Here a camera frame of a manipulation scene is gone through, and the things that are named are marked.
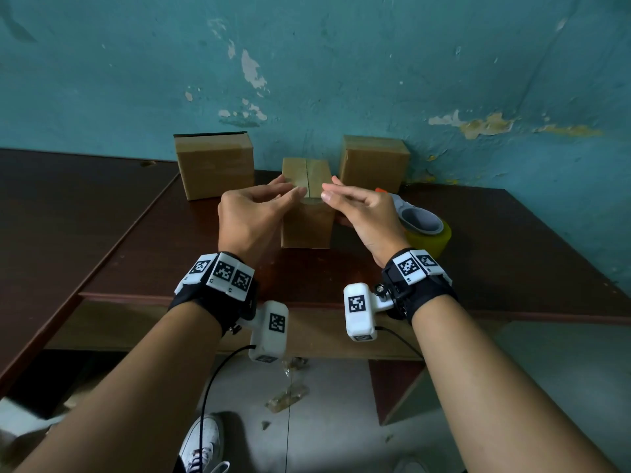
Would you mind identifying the black left camera cable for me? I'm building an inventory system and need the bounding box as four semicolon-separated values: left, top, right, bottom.
198;344;257;473

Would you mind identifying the crumpled clear plastic scrap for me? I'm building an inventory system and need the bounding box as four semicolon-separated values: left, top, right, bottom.
265;357;310;415

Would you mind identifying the black right wrist strap with markers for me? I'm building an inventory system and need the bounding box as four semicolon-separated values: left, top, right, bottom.
381;248;458;323

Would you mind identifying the yellowish clear tape roll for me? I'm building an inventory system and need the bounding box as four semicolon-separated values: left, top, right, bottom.
404;219;453;260

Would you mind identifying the cardboard box with dark edge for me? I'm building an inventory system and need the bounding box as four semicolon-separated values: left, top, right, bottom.
173;131;256;202

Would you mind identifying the dark brown wooden table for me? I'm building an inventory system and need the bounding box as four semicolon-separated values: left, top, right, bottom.
47;169;631;427

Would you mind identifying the black left wrist strap with markers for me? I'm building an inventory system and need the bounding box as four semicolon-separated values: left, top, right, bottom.
168;252;258;336

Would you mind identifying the person's right hand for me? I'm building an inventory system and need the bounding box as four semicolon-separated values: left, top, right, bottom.
320;175;413;269

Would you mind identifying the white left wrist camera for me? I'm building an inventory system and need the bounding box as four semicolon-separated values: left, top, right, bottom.
229;300;290;364

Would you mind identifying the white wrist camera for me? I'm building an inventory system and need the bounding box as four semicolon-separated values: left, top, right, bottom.
343;282;395;343
229;300;290;364

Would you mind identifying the black camera cable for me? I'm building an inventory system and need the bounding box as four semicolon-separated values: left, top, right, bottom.
375;326;425;360
198;344;257;473

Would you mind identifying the person's left forearm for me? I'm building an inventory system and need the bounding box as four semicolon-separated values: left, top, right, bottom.
14;301;223;473

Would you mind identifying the black wrist strap with markers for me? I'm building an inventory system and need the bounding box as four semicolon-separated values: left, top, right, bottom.
168;252;258;336
381;248;458;323

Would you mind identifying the person's right forearm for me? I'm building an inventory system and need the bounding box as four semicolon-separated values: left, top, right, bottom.
411;295;620;473

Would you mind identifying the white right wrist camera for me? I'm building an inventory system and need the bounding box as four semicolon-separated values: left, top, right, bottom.
343;282;395;343

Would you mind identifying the white left shoe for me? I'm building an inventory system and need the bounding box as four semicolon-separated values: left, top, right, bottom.
178;413;231;473

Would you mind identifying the large brown cardboard box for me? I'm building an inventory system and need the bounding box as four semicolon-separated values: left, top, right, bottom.
281;157;336;250

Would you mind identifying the black right camera cable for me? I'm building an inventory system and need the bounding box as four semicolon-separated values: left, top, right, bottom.
375;326;425;360

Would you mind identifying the orange tape dispenser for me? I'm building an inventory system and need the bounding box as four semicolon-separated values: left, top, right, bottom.
374;187;444;236

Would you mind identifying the small brown cardboard box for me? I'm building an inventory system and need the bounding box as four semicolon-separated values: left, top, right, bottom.
339;135;411;194

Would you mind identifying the person's left hand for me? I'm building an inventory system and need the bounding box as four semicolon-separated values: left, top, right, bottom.
218;174;308;269

